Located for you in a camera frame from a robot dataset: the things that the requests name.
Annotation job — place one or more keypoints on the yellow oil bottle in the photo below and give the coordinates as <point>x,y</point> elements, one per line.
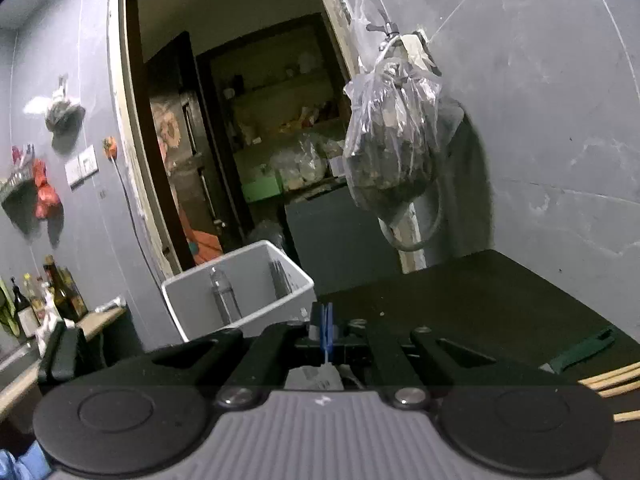
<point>34,292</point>

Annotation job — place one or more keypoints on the dark wooden door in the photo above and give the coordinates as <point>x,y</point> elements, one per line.
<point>200,110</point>

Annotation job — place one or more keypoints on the wooden counter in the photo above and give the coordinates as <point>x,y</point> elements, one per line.
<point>100,322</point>

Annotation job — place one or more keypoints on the white wall switch panel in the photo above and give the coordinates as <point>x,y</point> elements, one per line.
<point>81,166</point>

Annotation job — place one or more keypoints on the grey cabinet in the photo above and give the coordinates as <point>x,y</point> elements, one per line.
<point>340,240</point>

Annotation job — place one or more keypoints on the thin empty plastic bag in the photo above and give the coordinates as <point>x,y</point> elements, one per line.
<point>360,20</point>

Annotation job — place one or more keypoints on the blue cloth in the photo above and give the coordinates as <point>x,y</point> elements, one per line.
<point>20,465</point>

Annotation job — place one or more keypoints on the wooden door frame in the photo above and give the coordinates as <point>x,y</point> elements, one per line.
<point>125,135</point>

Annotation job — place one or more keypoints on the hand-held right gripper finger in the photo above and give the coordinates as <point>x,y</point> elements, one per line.
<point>320,327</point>
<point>330,327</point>

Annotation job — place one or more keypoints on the green box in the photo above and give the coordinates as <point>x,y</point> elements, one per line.
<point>262,187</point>

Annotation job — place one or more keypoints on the grey hanging bag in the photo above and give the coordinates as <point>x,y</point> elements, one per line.
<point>65,117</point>

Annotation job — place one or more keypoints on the red hanging bag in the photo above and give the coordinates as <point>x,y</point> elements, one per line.
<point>46,200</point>

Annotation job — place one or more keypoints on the plastic bags on shelf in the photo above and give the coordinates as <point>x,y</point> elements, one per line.
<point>300,165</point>

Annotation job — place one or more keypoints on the wooden shelf unit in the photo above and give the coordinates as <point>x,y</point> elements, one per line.
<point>280,80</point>

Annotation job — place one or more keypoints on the dark wine bottle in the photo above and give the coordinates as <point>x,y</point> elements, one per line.
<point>26,317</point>

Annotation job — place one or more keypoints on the clear plastic bottle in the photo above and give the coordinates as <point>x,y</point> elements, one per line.
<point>225,300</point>

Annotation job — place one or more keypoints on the clear plastic bag dark contents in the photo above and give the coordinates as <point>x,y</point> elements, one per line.
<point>390,135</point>

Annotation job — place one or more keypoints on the orange door poster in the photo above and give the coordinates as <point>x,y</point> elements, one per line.
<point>200,240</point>

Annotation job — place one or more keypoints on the plastic bags on floor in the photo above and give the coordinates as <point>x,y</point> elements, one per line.
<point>267,235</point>

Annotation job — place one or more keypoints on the white perforated utensil holder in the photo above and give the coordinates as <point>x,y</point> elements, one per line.
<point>260,317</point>

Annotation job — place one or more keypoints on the orange wall plug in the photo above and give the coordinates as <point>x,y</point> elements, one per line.
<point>110,147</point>

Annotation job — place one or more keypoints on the metal wall faucet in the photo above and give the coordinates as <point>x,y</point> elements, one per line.
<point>385,26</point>

